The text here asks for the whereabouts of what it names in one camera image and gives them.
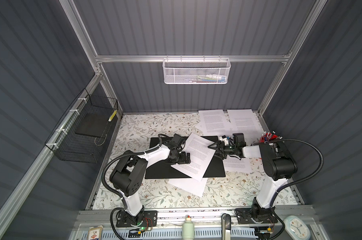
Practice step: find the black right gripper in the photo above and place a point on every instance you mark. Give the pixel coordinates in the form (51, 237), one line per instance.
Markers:
(219, 145)

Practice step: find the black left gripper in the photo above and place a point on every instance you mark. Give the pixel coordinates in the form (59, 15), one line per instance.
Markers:
(183, 160)

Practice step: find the printed paper sheet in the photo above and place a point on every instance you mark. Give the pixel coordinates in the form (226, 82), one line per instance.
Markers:
(200, 156)
(246, 123)
(215, 123)

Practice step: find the printed paper sheet under right arm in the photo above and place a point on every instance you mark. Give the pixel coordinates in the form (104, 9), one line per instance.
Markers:
(232, 164)

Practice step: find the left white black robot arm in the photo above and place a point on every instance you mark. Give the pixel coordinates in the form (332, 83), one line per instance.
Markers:
(124, 174)

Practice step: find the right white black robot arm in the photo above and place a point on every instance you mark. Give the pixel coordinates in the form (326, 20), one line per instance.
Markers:
(278, 164)

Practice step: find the blank white paper sheet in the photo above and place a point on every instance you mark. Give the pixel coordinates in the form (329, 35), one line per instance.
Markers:
(190, 185)

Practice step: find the red pen cup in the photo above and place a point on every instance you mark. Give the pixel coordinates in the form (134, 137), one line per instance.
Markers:
(268, 136)

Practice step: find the white plastic bottle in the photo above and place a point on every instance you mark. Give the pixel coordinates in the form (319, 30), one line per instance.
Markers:
(188, 229)

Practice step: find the yellow marker in black basket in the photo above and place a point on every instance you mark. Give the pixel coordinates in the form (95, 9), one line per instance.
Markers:
(113, 115)

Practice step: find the small card box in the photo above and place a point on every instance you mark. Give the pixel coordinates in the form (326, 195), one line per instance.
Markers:
(95, 233)

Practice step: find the white analog clock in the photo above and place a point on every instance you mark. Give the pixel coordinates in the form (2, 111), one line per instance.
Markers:
(296, 228)

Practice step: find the silver handle at front rail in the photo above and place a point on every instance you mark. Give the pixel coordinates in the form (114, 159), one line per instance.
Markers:
(226, 226)

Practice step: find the white wire wall basket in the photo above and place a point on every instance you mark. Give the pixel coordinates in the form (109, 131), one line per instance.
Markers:
(196, 71)

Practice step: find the black wire side basket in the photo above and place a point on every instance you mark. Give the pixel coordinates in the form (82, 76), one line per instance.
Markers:
(84, 134)

